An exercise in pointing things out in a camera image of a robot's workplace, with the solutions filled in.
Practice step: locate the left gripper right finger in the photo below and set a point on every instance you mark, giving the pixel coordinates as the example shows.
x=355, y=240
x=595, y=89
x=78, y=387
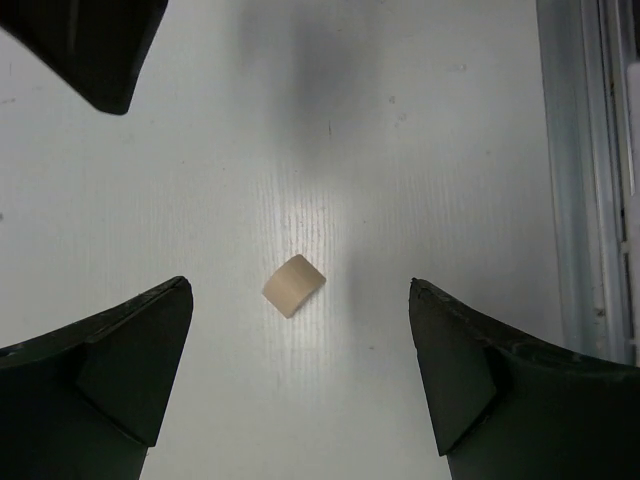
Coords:
x=506, y=405

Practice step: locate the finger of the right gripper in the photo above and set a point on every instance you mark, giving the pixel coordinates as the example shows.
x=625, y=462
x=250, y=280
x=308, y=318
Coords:
x=97, y=47

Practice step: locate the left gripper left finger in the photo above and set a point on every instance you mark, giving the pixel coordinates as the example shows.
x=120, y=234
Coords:
x=87, y=401

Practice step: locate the small light wood block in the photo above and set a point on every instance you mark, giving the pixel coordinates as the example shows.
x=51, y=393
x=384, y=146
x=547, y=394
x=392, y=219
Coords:
x=289, y=288

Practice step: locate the aluminium front rail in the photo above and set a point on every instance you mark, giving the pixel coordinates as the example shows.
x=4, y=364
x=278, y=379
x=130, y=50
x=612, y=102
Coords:
x=590, y=70

